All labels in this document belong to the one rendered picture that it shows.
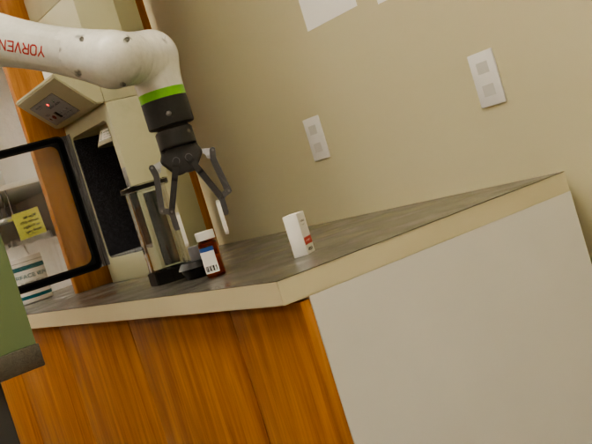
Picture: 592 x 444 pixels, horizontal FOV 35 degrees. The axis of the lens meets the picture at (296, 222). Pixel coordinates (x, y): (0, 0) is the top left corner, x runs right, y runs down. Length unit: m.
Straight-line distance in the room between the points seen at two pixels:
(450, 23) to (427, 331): 0.74
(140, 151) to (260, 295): 1.10
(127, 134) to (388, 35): 0.75
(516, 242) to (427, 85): 0.52
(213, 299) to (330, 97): 0.92
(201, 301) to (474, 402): 0.50
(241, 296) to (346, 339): 0.19
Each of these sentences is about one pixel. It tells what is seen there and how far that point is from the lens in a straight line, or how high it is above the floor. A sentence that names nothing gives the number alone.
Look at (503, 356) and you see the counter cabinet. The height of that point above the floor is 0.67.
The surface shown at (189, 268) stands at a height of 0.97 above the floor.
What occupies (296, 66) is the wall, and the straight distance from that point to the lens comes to 2.48.
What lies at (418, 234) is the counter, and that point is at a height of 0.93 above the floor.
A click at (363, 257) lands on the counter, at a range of 1.52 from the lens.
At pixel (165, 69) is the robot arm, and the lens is 1.83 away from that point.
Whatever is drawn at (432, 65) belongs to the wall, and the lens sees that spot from 2.11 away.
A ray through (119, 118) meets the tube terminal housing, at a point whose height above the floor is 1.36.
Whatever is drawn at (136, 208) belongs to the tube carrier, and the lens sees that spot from 2.08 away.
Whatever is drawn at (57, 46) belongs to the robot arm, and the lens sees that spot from 1.78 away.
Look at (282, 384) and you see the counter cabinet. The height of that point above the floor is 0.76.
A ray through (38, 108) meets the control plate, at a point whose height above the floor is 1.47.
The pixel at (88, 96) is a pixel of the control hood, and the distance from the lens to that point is 2.49.
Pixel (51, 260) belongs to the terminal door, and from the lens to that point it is 2.72.
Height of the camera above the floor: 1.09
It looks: 3 degrees down
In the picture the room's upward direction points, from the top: 17 degrees counter-clockwise
